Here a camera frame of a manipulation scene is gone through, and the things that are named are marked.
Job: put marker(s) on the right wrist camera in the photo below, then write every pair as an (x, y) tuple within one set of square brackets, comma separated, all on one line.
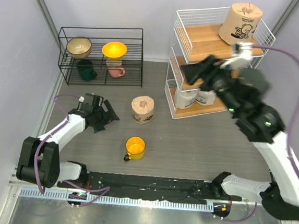
[(241, 56)]

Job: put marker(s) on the white toilet paper roll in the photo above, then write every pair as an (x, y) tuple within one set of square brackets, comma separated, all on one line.
[(205, 98)]

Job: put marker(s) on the pink mug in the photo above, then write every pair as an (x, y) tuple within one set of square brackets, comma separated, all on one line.
[(116, 72)]

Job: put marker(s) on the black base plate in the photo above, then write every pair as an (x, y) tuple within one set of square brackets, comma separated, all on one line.
[(152, 188)]

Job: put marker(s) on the yellow enamel mug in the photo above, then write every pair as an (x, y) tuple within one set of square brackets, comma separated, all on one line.
[(135, 148)]

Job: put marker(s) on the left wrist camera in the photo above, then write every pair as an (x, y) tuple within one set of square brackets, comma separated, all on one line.
[(87, 98)]

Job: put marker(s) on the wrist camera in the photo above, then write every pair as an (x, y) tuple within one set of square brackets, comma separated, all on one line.
[(87, 98), (241, 56)]

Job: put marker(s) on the orange bowl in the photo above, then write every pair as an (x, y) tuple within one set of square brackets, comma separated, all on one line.
[(114, 50)]

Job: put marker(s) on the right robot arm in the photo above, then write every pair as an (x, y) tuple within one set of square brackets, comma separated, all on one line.
[(280, 196)]

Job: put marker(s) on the brown roll back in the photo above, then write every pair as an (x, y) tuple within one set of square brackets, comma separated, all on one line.
[(142, 109)]

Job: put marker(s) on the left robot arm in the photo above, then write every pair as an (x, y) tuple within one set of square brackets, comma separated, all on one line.
[(39, 161)]

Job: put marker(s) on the brown roll front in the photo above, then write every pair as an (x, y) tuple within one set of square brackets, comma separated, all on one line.
[(240, 23)]

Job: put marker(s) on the beige brown bowl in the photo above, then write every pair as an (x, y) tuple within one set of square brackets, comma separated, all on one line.
[(79, 47)]

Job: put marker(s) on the brown roll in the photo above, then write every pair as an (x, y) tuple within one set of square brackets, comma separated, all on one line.
[(142, 109), (240, 23)]

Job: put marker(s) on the dark green mug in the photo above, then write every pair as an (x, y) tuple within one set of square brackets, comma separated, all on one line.
[(86, 70)]

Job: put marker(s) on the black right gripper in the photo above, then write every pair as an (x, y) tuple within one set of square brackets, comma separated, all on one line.
[(193, 71)]

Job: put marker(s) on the white wire wooden shelf rack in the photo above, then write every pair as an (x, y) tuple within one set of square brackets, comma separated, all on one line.
[(195, 38)]

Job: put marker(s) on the black wire rack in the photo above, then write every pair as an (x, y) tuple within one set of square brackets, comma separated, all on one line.
[(132, 61)]

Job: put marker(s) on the beige small cup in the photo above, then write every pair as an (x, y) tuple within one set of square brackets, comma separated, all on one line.
[(113, 63)]

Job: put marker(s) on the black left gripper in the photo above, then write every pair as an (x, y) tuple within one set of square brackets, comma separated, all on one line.
[(98, 127)]

